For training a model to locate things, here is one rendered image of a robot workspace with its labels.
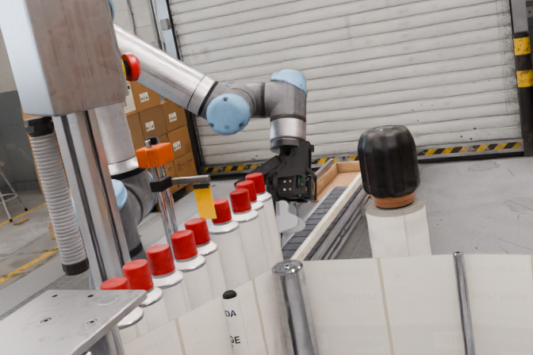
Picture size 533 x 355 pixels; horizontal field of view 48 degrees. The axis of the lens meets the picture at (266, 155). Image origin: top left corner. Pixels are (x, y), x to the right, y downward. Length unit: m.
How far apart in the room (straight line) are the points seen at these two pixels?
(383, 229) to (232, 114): 0.38
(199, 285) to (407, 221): 0.30
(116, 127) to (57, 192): 0.54
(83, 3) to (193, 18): 5.10
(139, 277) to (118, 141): 0.60
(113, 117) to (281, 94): 0.37
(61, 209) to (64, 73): 0.18
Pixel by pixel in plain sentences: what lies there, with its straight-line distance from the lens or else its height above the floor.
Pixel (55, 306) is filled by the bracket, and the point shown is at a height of 1.14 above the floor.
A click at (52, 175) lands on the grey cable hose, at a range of 0.81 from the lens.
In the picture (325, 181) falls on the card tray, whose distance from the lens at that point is 1.91.
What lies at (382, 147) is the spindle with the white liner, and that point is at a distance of 0.83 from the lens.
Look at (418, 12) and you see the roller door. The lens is 5.17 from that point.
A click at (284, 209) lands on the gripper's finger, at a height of 1.00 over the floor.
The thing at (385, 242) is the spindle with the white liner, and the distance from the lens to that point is 0.87.
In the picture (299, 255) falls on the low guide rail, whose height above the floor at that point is 0.91.
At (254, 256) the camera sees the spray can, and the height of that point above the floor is 0.97.
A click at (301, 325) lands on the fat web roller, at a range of 0.74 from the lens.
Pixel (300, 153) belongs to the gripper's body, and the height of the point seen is 1.09.
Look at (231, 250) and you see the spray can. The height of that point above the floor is 1.01.
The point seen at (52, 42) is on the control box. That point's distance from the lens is 0.75.
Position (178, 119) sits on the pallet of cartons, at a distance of 5.45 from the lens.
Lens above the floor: 1.34
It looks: 11 degrees down
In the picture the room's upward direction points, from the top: 10 degrees counter-clockwise
